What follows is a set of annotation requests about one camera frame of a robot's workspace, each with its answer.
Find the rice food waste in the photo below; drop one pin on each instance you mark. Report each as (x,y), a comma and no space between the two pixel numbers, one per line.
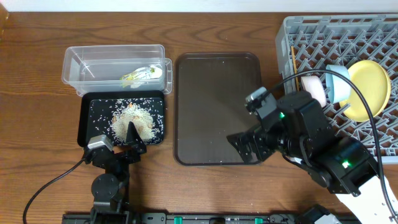
(141,118)

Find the wooden chopstick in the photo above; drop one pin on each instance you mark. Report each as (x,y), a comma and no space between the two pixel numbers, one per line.
(295,67)

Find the black plastic tray bin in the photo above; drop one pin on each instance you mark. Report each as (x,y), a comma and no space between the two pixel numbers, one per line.
(84,102)

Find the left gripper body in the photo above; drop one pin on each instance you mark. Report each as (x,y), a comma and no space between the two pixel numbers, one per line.
(123,154)

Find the green snack wrapper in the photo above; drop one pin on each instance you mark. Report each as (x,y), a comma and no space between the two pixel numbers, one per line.
(143,73)

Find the blue bowl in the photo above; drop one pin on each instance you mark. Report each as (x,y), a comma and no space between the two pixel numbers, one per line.
(339,89)

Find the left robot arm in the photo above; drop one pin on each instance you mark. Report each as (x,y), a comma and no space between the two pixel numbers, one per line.
(111,189)

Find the grey dishwasher rack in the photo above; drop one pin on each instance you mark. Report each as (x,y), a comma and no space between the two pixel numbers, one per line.
(345,40)

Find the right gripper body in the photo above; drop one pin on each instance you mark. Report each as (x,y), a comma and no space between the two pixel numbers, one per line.
(268,140)

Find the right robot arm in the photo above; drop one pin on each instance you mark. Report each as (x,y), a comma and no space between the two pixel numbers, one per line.
(296,127)

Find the pink white bowl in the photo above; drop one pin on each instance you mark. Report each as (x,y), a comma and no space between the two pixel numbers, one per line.
(313,85)

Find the yellow round plate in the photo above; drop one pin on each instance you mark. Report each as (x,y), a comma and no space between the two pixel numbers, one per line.
(373,82)

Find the dark brown serving tray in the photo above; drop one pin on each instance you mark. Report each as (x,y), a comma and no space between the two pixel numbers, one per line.
(210,92)

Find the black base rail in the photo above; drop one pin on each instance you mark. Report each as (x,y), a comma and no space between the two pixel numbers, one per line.
(314,215)

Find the clear plastic bin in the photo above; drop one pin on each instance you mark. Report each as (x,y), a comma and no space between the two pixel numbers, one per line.
(98,68)

